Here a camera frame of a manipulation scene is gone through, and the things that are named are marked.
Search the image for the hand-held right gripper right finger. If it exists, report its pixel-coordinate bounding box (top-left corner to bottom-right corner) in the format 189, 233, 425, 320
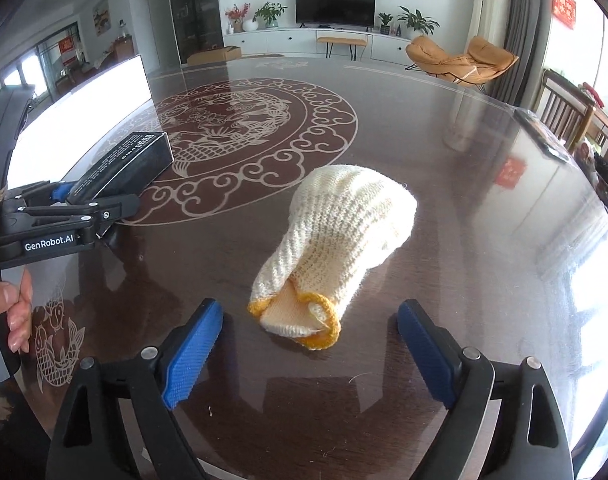
396, 299, 577, 480

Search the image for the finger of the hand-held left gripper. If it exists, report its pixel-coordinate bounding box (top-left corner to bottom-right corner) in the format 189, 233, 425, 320
1, 192, 140, 238
4, 181, 72, 207

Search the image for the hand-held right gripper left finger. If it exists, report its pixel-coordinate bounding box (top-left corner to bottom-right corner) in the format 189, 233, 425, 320
44, 297, 225, 480

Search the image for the black rectangular box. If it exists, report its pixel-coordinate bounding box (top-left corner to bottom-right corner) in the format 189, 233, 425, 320
66, 131, 175, 206

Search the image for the white cardboard box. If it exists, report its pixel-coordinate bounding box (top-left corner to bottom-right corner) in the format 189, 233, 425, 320
6, 54, 153, 191

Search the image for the cream knitted glove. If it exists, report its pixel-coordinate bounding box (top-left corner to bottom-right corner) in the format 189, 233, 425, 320
248, 164, 419, 351

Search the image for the person's left hand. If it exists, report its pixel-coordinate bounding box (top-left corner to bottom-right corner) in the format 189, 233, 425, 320
0, 269, 34, 354

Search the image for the white door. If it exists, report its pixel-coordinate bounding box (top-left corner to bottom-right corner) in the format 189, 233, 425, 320
146, 0, 169, 73

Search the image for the dark display cabinet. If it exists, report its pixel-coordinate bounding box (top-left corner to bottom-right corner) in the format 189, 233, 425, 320
165, 0, 223, 66

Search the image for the red flower arrangement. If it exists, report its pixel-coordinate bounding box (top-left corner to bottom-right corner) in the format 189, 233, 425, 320
225, 3, 252, 33

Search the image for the white television cabinet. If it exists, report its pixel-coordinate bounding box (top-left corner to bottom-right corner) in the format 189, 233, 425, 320
223, 26, 419, 67

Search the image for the black flat device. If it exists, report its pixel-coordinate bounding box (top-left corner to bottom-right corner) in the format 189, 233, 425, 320
514, 107, 570, 163

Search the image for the bushy green potted plant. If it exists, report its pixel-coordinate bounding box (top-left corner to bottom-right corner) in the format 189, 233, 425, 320
254, 1, 288, 29

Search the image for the wooden bench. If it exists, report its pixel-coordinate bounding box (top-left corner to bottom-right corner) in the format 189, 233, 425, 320
316, 35, 367, 61

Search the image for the orange lounge chair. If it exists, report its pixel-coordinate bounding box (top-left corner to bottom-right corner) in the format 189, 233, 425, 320
405, 35, 520, 86

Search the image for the black television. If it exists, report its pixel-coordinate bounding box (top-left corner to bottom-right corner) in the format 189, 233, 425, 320
295, 0, 377, 28

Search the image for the large leafy potted plant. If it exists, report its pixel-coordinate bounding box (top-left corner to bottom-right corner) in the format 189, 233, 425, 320
398, 6, 441, 38

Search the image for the grey curtain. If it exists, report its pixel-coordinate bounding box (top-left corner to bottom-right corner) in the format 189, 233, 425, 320
489, 0, 555, 106

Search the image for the covered standing air conditioner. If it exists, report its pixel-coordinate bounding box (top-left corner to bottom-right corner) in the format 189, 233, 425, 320
466, 0, 514, 61

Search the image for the wall painting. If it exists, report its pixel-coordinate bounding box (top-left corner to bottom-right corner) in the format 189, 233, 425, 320
92, 0, 109, 37

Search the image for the red wall hanging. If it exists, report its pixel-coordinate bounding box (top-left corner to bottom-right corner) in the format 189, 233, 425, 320
552, 0, 577, 31

